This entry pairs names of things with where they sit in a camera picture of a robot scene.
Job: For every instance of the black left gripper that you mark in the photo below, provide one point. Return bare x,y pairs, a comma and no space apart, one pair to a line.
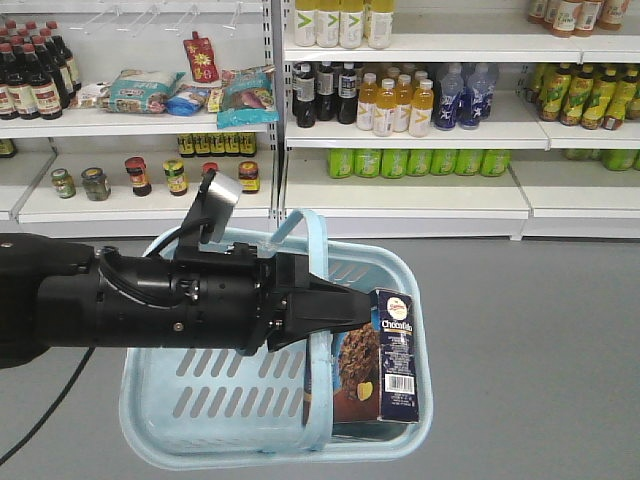
244,301

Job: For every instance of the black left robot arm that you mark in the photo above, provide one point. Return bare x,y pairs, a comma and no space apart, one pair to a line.
64,294

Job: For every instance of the white supermarket shelf unit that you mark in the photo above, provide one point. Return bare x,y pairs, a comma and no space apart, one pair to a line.
97,174

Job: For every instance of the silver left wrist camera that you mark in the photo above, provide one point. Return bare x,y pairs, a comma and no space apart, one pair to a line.
217,198

